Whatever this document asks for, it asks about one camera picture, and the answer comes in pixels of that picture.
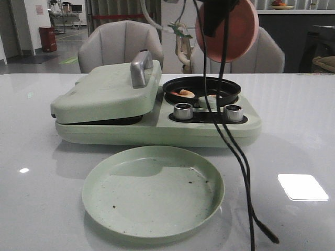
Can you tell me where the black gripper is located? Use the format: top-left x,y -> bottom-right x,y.
203,0 -> 239,36

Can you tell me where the pink bowl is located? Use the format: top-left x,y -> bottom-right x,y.
195,1 -> 259,63

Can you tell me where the green breakfast maker lid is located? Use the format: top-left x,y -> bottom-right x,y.
50,51 -> 162,124

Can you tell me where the green breakfast maker base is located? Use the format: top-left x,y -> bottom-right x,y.
54,86 -> 263,149

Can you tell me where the beige office chair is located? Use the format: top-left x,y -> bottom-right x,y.
174,22 -> 193,74

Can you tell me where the fruit bowl on counter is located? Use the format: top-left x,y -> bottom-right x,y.
270,0 -> 294,10

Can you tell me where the right grey upholstered chair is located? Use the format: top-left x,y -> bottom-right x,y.
190,27 -> 285,74

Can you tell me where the grey upholstered chair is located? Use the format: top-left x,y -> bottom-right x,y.
78,20 -> 164,73
190,27 -> 285,74

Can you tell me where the black round frying pan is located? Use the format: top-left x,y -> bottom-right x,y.
163,76 -> 241,107

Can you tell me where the dark grey counter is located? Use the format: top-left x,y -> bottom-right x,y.
259,10 -> 334,73

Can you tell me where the left grey upholstered chair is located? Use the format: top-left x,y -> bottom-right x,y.
78,20 -> 164,73

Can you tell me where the right silver control knob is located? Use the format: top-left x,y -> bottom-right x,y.
223,105 -> 243,122

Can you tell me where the silver control knob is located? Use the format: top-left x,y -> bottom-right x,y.
223,105 -> 243,122
173,102 -> 193,120

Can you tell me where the left silver control knob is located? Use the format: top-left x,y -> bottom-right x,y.
173,102 -> 193,120

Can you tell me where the red trash bin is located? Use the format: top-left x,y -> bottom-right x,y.
39,27 -> 57,52

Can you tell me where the light green round plate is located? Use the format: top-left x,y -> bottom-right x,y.
82,146 -> 224,242

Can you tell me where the black cable pair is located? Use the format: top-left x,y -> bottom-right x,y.
193,0 -> 280,251

